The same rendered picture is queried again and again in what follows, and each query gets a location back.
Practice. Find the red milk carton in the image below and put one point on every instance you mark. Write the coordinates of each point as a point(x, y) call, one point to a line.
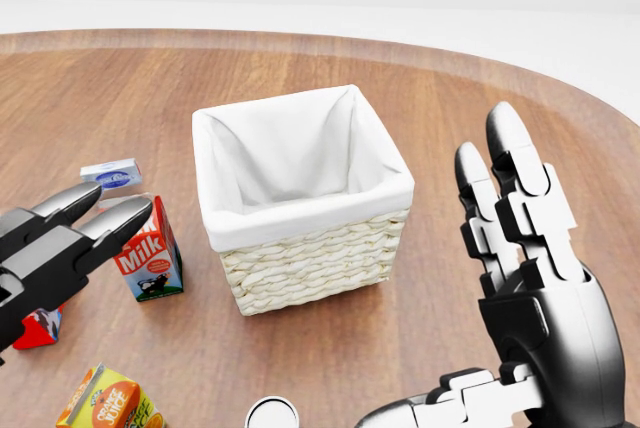
point(152, 258)

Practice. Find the small blue-white box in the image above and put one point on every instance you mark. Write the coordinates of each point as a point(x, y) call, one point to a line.
point(112, 175)

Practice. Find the white-lined wicker basket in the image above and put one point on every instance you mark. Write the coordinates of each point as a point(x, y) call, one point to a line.
point(300, 198)

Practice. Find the red carton with cow print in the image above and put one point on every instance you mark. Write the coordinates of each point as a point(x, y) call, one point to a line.
point(42, 328)

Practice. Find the white round can top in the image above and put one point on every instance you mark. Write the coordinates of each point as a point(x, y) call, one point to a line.
point(272, 413)

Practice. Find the orange juice carton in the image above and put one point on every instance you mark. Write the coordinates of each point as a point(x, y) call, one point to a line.
point(107, 400)

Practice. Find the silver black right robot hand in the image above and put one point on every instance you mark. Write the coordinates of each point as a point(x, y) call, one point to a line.
point(560, 308)

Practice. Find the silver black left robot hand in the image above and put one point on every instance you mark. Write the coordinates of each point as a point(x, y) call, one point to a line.
point(45, 253)

